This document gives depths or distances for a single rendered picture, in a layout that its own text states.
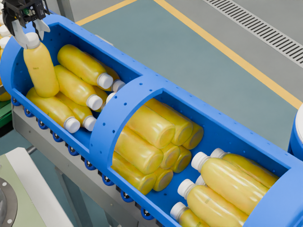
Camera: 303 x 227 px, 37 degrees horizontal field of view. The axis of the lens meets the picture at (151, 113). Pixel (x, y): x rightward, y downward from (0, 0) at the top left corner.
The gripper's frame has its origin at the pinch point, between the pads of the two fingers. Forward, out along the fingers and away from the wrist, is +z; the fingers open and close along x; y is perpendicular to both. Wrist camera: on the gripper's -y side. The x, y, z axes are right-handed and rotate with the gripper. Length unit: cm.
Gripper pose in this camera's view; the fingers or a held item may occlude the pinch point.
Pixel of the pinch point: (30, 39)
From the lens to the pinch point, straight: 120.7
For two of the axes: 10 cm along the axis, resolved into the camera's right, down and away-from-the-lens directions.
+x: 7.1, -5.5, 4.4
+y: 7.0, 4.8, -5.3
